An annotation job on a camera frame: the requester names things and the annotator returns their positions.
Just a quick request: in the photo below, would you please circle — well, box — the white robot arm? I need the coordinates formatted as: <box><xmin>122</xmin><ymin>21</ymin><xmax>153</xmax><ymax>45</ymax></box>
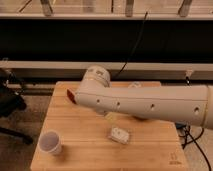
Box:
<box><xmin>75</xmin><ymin>66</ymin><xmax>213</xmax><ymax>130</ymax></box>

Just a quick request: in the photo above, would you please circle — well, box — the red chili pepper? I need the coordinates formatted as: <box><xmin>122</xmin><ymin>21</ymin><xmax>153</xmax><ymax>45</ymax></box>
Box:
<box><xmin>67</xmin><ymin>89</ymin><xmax>77</xmax><ymax>104</ymax></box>

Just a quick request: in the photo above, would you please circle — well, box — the white packet in wrapper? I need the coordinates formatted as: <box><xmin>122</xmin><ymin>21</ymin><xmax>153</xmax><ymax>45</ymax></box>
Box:
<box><xmin>108</xmin><ymin>127</ymin><xmax>130</xmax><ymax>144</ymax></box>

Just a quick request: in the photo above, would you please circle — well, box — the wooden table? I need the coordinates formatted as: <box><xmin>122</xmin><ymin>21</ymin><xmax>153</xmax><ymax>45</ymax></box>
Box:
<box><xmin>30</xmin><ymin>82</ymin><xmax>189</xmax><ymax>171</ymax></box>

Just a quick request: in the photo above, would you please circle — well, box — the black office chair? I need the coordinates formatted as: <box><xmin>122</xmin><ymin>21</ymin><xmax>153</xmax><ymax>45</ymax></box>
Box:
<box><xmin>0</xmin><ymin>69</ymin><xmax>33</xmax><ymax>144</ymax></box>

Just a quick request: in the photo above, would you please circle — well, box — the black hanging cable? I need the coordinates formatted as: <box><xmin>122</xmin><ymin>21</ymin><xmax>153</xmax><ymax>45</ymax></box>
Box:
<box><xmin>112</xmin><ymin>11</ymin><xmax>149</xmax><ymax>80</ymax></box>

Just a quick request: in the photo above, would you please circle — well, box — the black floor cable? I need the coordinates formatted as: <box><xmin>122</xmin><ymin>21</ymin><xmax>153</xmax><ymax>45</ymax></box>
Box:
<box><xmin>178</xmin><ymin>124</ymin><xmax>213</xmax><ymax>171</ymax></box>

